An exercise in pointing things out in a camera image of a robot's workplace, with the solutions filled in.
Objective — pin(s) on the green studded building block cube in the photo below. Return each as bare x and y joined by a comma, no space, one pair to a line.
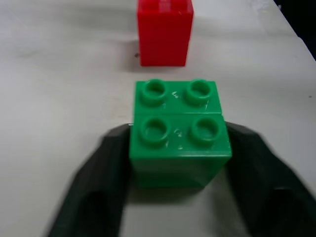
180,145

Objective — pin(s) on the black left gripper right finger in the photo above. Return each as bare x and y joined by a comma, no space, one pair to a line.
266,182

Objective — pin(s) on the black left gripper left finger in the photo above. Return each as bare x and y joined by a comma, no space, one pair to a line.
98,187

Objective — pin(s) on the red building block cube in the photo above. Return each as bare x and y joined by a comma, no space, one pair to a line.
164,32

